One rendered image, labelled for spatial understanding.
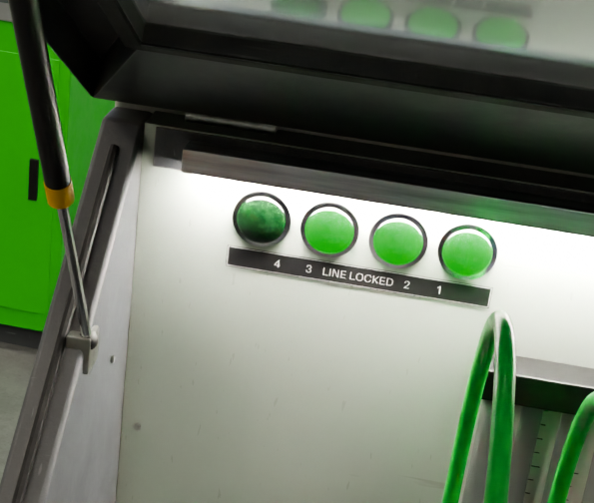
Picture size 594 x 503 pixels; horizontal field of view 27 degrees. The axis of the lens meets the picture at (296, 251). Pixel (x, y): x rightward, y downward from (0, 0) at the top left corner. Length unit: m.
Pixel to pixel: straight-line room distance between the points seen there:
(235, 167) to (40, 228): 2.53
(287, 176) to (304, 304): 0.13
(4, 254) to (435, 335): 2.61
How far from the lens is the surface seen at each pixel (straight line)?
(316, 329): 1.13
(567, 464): 1.02
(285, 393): 1.16
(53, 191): 0.87
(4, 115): 3.49
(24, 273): 3.63
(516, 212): 1.04
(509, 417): 0.79
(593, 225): 1.05
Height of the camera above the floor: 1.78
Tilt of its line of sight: 23 degrees down
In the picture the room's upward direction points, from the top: 7 degrees clockwise
